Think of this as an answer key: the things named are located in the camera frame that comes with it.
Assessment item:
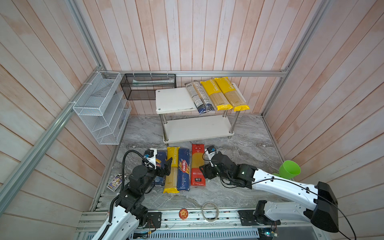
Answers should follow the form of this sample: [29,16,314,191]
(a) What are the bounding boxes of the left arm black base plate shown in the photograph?
[136,205,162,230]

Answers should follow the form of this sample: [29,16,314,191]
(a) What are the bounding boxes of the clear tape roll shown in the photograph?
[201,202,220,223]

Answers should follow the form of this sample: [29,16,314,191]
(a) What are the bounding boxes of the blue Barilla spaghetti box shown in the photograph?
[177,148,191,191]

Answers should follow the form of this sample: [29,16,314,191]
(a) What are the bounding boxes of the small card pack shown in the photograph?
[107,174,123,192]

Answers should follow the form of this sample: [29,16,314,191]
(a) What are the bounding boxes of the red round sticker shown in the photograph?
[179,209,189,220]

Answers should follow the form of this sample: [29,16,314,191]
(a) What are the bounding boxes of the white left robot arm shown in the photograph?
[93,158,173,240]

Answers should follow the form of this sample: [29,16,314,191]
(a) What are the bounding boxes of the green plastic goblet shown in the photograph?
[273,160,301,179]

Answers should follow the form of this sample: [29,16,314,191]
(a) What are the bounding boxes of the dark blue pasta box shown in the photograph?
[154,151,167,187]

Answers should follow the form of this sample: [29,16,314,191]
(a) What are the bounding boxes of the red spaghetti bag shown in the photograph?
[191,144,206,187]

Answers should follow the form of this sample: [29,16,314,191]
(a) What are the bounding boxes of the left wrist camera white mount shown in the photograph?
[144,148,158,170]

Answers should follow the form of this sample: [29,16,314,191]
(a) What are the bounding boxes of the black mesh basket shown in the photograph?
[120,73,177,101]

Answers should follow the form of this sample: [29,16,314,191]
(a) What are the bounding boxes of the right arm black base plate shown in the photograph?
[238,200,281,226]

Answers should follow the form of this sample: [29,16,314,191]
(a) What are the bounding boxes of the clear blue spaghetti bag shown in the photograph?
[185,81,215,115]

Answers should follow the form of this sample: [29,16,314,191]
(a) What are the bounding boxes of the white wire mesh rack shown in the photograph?
[73,72,132,145]

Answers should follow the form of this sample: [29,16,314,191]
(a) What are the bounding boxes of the white two-tier shelf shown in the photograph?
[155,88,240,145]

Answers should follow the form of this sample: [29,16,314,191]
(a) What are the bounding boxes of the yellow pasta bag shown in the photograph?
[163,147,180,194]
[201,80,233,111]
[215,77,250,112]

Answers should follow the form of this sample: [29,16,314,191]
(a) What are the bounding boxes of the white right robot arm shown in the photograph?
[199,152,339,233]

